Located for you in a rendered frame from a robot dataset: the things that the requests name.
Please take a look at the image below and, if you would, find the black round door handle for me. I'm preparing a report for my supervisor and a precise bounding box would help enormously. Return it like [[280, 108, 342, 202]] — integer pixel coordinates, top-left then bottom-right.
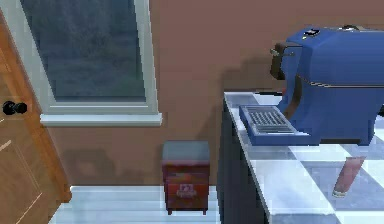
[[2, 100, 29, 116]]

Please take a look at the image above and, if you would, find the blue coffee maker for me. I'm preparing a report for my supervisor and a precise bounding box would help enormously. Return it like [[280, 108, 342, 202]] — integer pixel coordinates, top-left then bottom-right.
[[238, 24, 384, 147]]

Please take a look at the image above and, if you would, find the dark counter with white top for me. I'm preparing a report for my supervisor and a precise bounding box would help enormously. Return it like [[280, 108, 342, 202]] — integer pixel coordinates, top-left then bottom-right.
[[216, 91, 384, 224]]

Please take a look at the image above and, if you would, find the brown wooden room door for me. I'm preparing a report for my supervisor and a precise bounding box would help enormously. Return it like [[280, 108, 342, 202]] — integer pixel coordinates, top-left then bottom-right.
[[0, 10, 73, 224]]

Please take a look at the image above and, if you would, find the red bin with grey lid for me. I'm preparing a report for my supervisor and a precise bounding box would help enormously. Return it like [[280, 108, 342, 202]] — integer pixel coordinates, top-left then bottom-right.
[[161, 140, 211, 216]]

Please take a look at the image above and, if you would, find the white framed window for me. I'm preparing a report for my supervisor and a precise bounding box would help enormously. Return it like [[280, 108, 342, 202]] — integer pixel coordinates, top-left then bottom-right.
[[0, 0, 164, 128]]

